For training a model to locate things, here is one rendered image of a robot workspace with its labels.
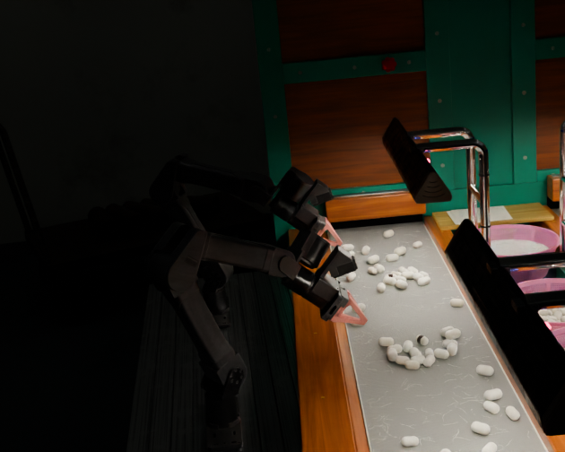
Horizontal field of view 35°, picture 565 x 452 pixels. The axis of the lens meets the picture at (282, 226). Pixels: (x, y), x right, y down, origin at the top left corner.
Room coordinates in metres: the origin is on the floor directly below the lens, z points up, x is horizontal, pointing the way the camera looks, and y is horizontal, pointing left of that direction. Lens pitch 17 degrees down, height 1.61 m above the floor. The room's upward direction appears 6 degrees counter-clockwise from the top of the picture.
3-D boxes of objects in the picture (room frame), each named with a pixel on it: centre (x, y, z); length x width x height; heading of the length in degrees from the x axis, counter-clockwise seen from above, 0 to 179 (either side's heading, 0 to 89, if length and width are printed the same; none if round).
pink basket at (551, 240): (2.36, -0.62, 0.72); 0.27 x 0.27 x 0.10
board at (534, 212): (2.58, -0.62, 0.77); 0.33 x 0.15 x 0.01; 89
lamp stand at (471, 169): (2.19, -0.42, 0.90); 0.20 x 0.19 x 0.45; 179
